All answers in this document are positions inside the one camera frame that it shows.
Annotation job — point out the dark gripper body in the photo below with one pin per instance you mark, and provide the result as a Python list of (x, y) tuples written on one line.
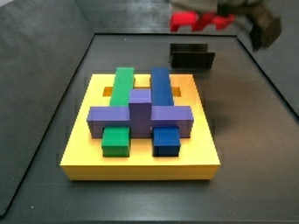
[(265, 24)]

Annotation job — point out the red trident-shaped block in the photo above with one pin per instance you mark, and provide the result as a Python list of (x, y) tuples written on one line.
[(198, 21)]

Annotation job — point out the yellow board base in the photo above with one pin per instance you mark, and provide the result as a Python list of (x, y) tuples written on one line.
[(84, 163)]

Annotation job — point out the purple cross-shaped block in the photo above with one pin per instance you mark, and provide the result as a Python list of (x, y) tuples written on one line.
[(140, 121)]

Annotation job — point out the blue rectangular bar block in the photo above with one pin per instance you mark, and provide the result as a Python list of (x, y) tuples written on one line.
[(165, 133)]

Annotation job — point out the green rectangular bar block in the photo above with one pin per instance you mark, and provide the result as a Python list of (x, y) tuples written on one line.
[(114, 142)]

